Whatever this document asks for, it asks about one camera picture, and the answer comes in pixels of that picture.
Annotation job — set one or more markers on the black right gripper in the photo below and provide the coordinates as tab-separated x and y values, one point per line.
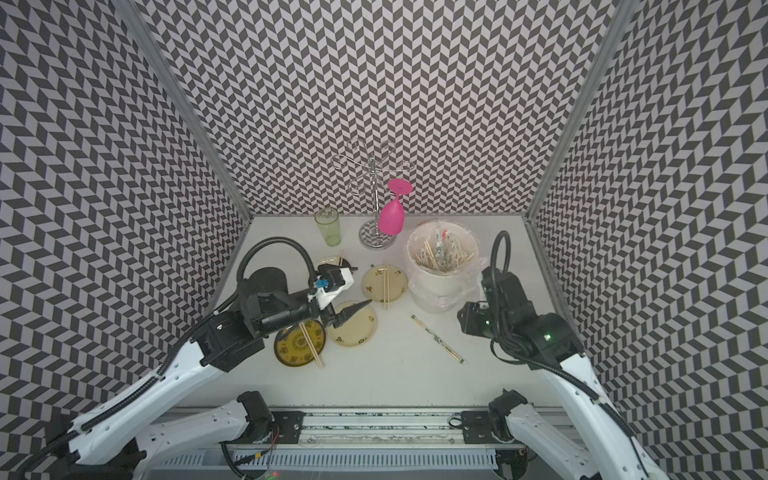
470	323

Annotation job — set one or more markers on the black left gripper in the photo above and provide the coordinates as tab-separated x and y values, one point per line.
330	317

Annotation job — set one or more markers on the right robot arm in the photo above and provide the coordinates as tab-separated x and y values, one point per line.
549	346

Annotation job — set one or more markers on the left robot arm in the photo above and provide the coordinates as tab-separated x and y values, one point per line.
119	439

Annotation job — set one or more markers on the cream plate near chopsticks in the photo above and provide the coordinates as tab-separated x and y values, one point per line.
357	330

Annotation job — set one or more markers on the cream plate back right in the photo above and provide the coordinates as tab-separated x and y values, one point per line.
372	283

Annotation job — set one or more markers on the cream plate back left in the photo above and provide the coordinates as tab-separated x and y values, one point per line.
333	260

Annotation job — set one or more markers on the yellow dark patterned plate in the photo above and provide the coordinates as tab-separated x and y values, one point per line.
291	348

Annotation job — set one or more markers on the metal cup rack stand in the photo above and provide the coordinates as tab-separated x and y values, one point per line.
376	163

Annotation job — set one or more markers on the green translucent cup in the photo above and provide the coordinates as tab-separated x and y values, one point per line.
328	222

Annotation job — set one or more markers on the pink plastic goblet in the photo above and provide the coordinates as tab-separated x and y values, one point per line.
392	216

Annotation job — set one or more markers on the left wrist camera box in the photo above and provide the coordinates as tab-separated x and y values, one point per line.
331	282

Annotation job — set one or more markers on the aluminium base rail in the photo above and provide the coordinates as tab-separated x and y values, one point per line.
365	440

